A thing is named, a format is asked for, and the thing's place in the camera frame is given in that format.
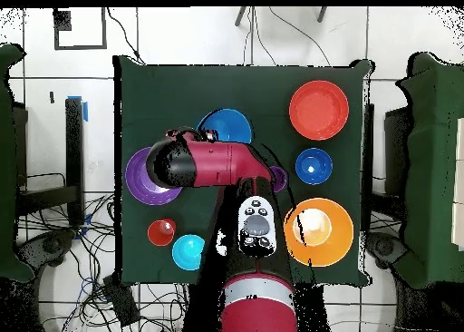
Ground medium light blue bowl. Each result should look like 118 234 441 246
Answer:
198 108 254 145

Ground large purple plastic bowl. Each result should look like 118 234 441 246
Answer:
124 146 183 207

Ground dark green tablecloth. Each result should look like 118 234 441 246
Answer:
113 54 374 287

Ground purple plastic cup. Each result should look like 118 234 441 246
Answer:
269 165 288 194

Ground small dark blue bowl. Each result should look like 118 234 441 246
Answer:
295 147 334 186

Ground orange shallow plastic bowl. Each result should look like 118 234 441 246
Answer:
288 79 350 142

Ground orange-red plastic cup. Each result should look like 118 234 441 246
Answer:
147 218 178 247

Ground small cyan plastic bowl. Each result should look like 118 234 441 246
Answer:
171 234 207 272

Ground large yellow plastic bowl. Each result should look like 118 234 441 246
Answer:
283 197 355 269

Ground black power strip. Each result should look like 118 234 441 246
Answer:
101 273 141 327

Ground green cloth side table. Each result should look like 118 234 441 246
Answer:
392 52 464 290
0 43 35 283

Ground white boxes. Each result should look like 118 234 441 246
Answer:
450 116 464 253

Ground thin black cable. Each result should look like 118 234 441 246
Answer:
267 6 332 67

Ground black square frame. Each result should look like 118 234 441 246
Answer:
53 7 109 51

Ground black pedestal leg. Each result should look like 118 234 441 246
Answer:
15 228 77 269
365 231 409 269

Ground black cable tangle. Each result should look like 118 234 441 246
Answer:
17 191 195 332

